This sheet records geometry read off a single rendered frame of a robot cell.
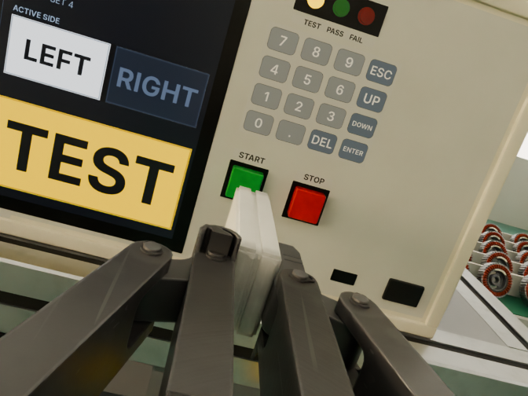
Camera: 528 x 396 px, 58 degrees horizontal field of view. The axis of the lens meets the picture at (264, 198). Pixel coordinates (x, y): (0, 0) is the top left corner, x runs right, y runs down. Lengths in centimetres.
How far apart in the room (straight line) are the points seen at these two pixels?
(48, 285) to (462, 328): 27
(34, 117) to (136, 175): 6
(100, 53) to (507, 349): 32
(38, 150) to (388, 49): 20
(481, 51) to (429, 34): 3
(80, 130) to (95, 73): 3
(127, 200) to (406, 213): 16
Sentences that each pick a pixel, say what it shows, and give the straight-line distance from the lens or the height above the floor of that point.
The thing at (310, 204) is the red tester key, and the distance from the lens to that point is 27.
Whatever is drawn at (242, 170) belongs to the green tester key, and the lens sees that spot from 27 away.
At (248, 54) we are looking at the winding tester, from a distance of 26.
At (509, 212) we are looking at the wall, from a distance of 801.
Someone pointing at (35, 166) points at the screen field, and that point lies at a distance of 29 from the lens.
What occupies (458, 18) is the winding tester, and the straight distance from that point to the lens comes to 29.
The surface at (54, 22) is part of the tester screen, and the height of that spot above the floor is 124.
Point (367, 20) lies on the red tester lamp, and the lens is 27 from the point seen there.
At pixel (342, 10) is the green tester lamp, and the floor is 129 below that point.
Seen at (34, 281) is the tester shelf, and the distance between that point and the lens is 29.
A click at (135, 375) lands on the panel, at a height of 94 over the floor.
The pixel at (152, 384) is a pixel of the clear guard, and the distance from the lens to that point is 29.
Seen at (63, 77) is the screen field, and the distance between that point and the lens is 28.
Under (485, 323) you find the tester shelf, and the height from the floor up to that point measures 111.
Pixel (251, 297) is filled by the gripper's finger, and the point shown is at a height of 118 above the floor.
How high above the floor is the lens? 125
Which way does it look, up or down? 16 degrees down
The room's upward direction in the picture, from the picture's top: 18 degrees clockwise
